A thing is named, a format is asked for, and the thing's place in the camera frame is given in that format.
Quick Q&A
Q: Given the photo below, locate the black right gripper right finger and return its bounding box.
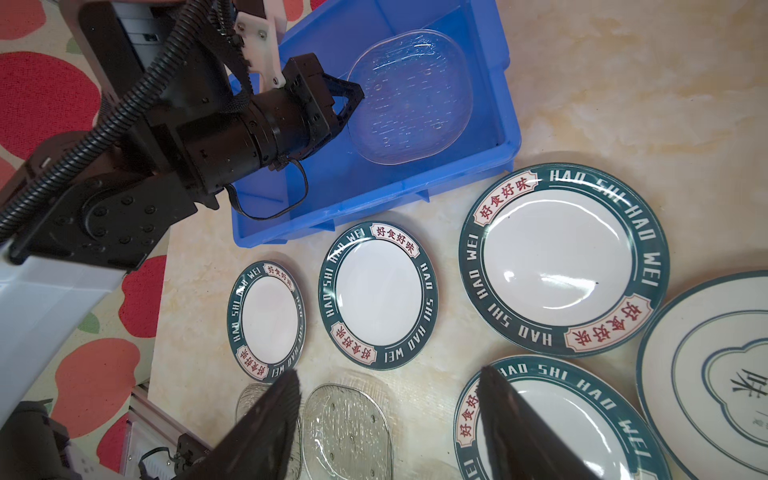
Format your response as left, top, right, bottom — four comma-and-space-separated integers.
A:
478, 366, 597, 479

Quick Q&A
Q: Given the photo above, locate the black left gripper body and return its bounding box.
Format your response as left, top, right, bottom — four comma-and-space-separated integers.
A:
283, 53, 336, 159

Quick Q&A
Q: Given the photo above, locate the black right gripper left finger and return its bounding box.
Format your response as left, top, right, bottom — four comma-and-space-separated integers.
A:
177, 369, 301, 480

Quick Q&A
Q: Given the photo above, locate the medium green rimmed plate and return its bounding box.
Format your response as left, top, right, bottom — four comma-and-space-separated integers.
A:
318, 221, 439, 371

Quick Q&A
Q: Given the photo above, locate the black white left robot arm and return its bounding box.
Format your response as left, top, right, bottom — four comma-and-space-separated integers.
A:
1, 1, 364, 418

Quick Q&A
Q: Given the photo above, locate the blue plastic bin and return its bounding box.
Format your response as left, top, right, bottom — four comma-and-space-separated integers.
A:
232, 1, 521, 248

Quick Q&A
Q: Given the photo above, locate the clear glass plate small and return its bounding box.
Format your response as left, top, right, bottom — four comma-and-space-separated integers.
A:
235, 383, 302, 480

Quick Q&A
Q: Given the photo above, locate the large green rimmed plate lower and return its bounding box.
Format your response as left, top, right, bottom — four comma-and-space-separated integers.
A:
491, 355, 671, 479

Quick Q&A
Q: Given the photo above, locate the large green rimmed plate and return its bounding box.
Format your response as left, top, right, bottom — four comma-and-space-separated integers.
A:
491, 355, 671, 479
458, 163, 670, 358

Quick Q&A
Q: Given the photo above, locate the small green rimmed plate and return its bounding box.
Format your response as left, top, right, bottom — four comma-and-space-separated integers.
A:
226, 260, 306, 384

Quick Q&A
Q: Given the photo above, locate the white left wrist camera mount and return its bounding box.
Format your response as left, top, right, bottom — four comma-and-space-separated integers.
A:
234, 0, 287, 91

